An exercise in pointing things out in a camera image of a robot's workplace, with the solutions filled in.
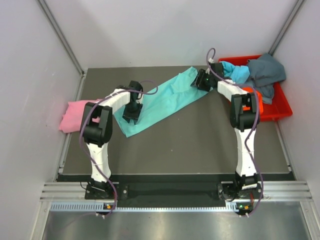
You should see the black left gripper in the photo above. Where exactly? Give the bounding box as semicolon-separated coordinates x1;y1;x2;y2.
122;101;143;124

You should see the grey slotted cable duct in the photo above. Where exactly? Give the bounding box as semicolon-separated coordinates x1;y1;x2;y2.
50;201;250;213

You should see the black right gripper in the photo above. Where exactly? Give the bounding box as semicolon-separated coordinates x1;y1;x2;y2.
190;69;214;92

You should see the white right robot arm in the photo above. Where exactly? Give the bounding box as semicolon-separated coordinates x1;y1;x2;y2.
191;61;260;202

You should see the grey blue t shirt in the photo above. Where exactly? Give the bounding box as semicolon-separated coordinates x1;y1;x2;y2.
246;53;287;105

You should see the aluminium frame rail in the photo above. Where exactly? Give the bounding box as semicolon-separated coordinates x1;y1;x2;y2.
40;181;312;206

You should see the light blue t shirt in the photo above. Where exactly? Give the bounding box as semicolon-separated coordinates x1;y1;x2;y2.
220;61;250;84

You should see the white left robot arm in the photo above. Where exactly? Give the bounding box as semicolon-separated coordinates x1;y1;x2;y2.
80;81;143;199

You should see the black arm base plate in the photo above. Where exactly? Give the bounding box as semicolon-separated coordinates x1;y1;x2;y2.
84;182;262;203

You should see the pink folded t shirt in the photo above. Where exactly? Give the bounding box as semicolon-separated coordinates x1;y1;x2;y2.
59;99;100;134

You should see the red plastic bin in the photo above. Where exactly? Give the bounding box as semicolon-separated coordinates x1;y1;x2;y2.
218;54;293;122

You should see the orange t shirt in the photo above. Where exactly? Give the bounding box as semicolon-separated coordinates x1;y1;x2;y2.
242;86;265;115

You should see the teal t shirt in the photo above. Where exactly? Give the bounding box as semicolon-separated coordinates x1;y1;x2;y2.
114;67;207;138

